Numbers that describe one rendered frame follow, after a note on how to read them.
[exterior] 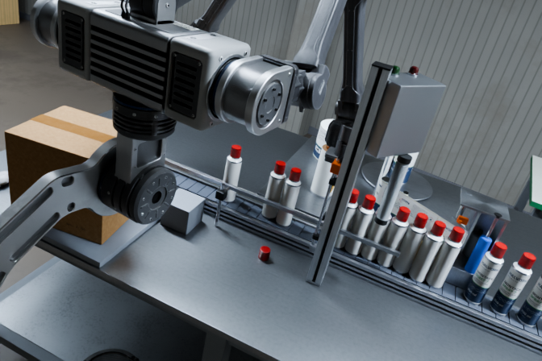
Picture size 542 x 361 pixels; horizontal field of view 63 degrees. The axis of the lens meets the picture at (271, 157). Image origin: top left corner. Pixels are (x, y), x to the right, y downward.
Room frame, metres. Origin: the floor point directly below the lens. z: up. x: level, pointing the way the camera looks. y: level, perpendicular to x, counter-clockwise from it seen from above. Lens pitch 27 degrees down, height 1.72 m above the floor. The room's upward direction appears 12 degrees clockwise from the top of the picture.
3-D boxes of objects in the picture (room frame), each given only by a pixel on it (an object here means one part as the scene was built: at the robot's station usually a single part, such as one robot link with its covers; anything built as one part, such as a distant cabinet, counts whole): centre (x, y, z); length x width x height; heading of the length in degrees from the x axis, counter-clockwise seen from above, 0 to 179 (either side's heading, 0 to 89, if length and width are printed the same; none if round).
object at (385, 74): (1.04, -0.21, 1.17); 0.04 x 0.04 x 0.67; 73
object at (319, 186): (1.48, -0.22, 1.03); 0.09 x 0.09 x 0.30
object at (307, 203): (1.58, -0.46, 0.86); 0.80 x 0.67 x 0.05; 73
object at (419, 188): (1.71, -0.55, 0.89); 0.31 x 0.31 x 0.01
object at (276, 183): (1.25, -0.03, 0.98); 0.05 x 0.05 x 0.20
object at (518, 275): (1.02, -0.75, 0.98); 0.05 x 0.05 x 0.20
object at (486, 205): (1.16, -0.64, 1.14); 0.14 x 0.11 x 0.01; 73
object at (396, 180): (1.05, -0.34, 1.18); 0.04 x 0.04 x 0.21
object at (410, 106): (1.08, -0.29, 1.38); 0.17 x 0.10 x 0.19; 128
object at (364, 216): (1.15, -0.32, 0.98); 0.05 x 0.05 x 0.20
